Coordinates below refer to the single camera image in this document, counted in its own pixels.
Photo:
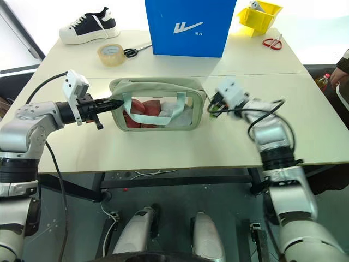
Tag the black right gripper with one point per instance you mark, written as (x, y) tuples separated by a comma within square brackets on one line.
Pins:
[(220, 101)]

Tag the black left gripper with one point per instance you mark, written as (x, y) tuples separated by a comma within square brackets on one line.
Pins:
[(85, 107)]

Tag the green pouch with clear window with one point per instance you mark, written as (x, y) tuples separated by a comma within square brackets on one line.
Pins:
[(163, 84)]

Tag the bystander dark sleeve forearm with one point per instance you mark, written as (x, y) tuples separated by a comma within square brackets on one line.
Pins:
[(344, 61)]

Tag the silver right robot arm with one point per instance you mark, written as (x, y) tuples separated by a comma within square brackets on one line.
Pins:
[(272, 131)]

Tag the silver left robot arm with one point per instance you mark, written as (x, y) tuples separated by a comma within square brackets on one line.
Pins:
[(24, 128)]

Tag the bystander bare hand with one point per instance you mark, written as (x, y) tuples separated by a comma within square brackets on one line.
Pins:
[(336, 76)]

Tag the red soft item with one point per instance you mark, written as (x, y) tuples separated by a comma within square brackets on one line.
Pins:
[(137, 106), (152, 107)]

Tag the white crumpled plastic wrap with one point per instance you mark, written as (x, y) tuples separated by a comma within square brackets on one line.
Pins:
[(177, 118)]

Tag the clear packing tape roll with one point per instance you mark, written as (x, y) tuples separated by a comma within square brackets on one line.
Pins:
[(110, 58)]

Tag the blue box with white logo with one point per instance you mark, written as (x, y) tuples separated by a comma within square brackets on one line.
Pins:
[(188, 38)]

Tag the black and white sneaker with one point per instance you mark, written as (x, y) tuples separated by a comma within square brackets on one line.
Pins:
[(87, 30)]

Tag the yellow plastic bin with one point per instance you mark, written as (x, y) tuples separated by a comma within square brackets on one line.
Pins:
[(256, 20)]

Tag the black furniture piece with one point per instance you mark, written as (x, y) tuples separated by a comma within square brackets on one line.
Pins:
[(13, 79)]

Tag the yellow oil bottle red cap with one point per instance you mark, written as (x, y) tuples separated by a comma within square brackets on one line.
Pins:
[(324, 83)]

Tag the grey and white small box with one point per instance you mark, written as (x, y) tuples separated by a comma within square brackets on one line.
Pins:
[(256, 5)]

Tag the silver right robot leg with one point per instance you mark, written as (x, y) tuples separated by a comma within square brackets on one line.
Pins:
[(205, 234)]

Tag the silver robot leg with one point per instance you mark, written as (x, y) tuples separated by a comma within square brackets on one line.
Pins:
[(136, 229), (205, 234)]

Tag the silver left robot leg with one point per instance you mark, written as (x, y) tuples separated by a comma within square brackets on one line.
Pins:
[(136, 229)]

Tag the dark rounded robot torso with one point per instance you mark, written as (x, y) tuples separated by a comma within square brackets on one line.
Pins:
[(155, 258)]

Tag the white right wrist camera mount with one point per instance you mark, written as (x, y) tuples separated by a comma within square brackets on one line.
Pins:
[(230, 90)]

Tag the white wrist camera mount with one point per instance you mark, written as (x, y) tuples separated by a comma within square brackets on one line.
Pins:
[(230, 90), (73, 82)]

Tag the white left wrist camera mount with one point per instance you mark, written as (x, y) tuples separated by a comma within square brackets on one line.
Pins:
[(73, 82)]

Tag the black metal table frame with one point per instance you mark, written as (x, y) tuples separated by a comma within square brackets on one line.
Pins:
[(174, 181)]

